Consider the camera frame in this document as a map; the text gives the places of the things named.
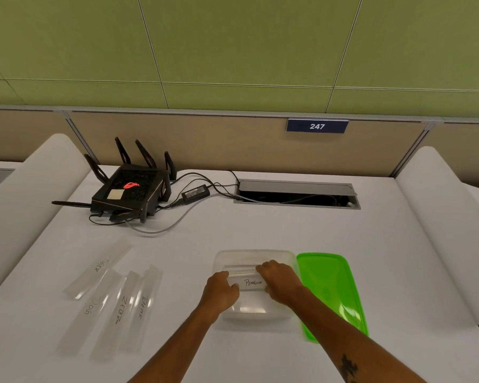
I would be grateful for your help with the person's right forearm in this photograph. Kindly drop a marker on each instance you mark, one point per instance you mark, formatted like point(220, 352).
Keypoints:
point(343, 343)

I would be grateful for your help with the person's right hand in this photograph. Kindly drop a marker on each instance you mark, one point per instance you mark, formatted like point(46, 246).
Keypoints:
point(283, 283)

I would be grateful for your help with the clear labelled plastic bag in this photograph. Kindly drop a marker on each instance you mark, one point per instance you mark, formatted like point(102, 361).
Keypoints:
point(90, 311)
point(141, 307)
point(117, 315)
point(98, 269)
point(249, 281)

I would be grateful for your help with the blue number sign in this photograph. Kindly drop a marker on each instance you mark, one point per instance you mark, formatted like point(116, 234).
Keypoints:
point(317, 126)

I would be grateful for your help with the beige desk partition panel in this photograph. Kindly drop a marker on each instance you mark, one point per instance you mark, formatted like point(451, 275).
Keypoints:
point(223, 143)

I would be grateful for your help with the black power adapter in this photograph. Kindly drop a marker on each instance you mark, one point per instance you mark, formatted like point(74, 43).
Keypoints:
point(195, 194)

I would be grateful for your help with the person's left hand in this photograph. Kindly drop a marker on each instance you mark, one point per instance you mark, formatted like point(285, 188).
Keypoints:
point(217, 293)

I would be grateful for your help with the person's left thumb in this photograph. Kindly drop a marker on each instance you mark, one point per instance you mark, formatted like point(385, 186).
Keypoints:
point(234, 291)

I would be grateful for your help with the clear plastic food container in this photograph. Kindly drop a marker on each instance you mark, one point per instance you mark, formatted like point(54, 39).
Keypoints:
point(247, 311)

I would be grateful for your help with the green plastic container lid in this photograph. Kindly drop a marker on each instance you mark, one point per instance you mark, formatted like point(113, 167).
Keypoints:
point(331, 287)

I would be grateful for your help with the black router with antennas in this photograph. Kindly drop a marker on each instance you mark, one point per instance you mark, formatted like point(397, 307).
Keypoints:
point(129, 191)

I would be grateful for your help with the person's left forearm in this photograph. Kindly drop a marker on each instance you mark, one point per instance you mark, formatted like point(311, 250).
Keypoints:
point(175, 347)

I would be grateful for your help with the person's right thumb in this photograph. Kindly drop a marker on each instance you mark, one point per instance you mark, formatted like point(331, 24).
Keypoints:
point(270, 287)

